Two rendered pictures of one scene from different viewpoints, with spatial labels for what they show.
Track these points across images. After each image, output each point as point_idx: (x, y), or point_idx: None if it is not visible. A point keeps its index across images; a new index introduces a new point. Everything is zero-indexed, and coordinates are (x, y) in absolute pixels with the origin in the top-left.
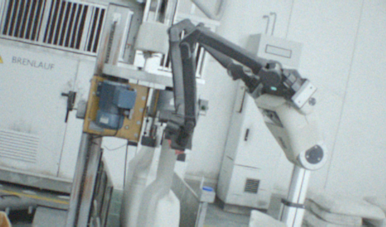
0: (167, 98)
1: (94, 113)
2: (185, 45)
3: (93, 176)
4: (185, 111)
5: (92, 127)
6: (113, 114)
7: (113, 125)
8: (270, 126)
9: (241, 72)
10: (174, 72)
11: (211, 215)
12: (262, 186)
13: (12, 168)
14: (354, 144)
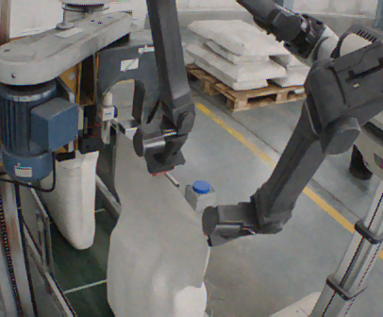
0: (115, 61)
1: None
2: (354, 131)
3: (15, 218)
4: (270, 213)
5: None
6: (38, 157)
7: (42, 175)
8: (361, 135)
9: (294, 28)
10: (166, 55)
11: None
12: (135, 16)
13: None
14: None
